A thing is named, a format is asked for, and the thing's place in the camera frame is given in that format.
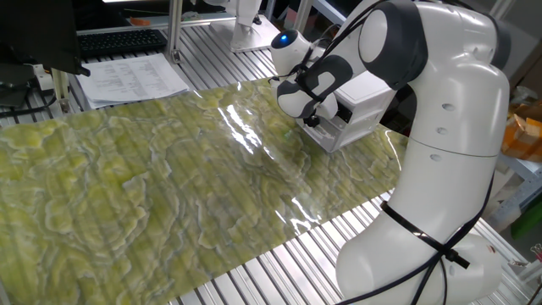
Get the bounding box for green item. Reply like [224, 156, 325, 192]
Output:
[510, 198, 542, 239]

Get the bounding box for printed white paper stack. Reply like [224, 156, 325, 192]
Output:
[75, 53, 191, 110]

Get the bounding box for aluminium table frame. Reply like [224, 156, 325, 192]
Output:
[486, 152, 542, 233]

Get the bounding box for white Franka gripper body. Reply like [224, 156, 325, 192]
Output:
[315, 92, 340, 121]

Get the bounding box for black strap around arm base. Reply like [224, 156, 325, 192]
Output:
[379, 201, 472, 270]

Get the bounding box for black computer keyboard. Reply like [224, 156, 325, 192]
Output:
[77, 28, 168, 59]

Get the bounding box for white power strip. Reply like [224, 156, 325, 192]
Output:
[31, 63, 56, 92]

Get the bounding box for aluminium frame rail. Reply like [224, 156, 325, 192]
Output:
[75, 15, 238, 36]

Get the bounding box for green marble pattern mat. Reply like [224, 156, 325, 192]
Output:
[0, 78, 410, 305]

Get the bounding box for white drawer with knob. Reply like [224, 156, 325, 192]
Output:
[296, 114, 352, 153]

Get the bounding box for black drawer front with handle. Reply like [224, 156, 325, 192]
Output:
[335, 101, 354, 125]

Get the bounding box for yellow orange boxes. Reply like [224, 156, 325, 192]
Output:
[501, 113, 542, 164]

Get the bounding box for white plastic drawer cabinet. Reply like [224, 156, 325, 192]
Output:
[296, 71, 397, 153]

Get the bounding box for black computer monitor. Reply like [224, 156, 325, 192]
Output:
[0, 0, 91, 78]

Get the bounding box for black forearm strap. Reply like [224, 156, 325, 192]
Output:
[295, 63, 327, 105]

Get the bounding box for short aluminium frame post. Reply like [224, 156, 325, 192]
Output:
[50, 67, 72, 114]

